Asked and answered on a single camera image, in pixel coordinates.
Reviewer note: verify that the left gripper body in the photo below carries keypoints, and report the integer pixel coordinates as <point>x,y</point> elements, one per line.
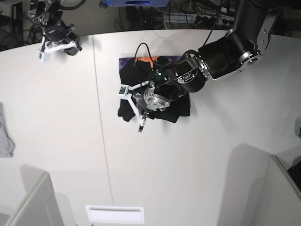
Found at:
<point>159,98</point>

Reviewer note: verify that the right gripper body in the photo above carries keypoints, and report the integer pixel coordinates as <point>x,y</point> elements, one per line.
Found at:
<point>61,34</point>

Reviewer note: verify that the black T-shirt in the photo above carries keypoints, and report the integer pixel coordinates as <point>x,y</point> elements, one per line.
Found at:
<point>132,73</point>

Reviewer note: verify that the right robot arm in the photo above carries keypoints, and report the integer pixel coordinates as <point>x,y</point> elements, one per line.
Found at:
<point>46,16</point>

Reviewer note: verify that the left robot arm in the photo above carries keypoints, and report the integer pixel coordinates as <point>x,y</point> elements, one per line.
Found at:
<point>242,46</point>

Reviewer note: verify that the blue box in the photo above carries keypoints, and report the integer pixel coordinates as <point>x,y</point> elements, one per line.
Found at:
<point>143,3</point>

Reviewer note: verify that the grey cloth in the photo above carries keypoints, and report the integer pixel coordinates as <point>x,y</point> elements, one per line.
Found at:
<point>7,146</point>

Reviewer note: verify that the right white partition panel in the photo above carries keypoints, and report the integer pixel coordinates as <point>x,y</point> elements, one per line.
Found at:
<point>274,200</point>

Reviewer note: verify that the white partition panel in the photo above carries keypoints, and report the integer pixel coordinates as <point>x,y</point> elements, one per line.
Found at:
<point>38,208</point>
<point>274,200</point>

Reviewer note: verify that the green white object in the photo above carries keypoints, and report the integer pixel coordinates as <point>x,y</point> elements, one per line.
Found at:
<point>297,128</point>

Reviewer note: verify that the black keyboard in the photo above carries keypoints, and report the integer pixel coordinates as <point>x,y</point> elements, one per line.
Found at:
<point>295,174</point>

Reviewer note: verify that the left white partition panel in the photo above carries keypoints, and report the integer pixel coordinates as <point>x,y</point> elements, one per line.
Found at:
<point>38,208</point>

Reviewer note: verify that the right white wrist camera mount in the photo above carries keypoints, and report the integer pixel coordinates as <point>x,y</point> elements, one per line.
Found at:
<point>47,48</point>

